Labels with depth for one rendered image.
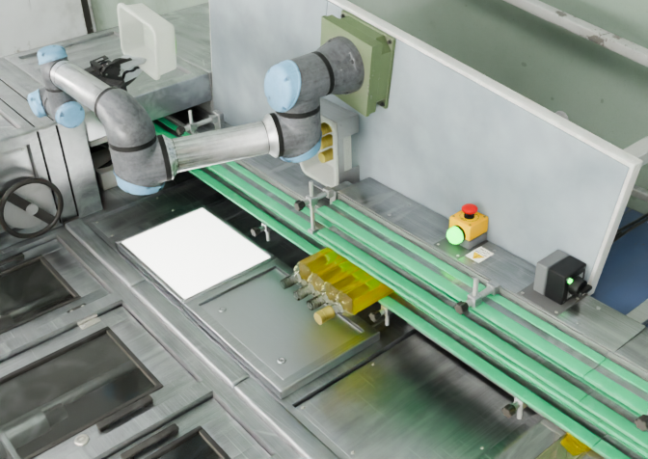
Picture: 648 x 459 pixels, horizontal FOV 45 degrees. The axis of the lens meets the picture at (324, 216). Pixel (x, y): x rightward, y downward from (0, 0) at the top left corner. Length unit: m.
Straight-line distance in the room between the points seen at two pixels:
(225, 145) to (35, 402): 0.83
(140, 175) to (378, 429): 0.84
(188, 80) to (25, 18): 2.83
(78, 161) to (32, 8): 2.91
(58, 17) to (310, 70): 3.82
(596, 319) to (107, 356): 1.28
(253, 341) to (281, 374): 0.15
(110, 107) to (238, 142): 0.32
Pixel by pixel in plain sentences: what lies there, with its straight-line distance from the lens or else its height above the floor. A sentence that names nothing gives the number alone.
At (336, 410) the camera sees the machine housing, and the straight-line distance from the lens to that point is 2.03.
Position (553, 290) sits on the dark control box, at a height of 0.84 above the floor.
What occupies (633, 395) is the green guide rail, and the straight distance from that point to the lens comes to 1.73.
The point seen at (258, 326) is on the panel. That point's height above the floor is 1.21.
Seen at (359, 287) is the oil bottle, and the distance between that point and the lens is 2.08.
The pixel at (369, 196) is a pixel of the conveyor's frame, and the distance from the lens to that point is 2.22.
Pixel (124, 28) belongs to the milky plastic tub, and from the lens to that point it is 2.54.
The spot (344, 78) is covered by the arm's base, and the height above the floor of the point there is 0.89.
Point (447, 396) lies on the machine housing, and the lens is 2.07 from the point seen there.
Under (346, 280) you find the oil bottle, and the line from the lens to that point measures 2.11.
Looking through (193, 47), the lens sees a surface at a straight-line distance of 3.17.
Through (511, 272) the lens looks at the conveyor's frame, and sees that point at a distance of 1.95.
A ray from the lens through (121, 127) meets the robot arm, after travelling 1.92.
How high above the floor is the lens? 2.10
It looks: 31 degrees down
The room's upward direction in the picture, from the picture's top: 115 degrees counter-clockwise
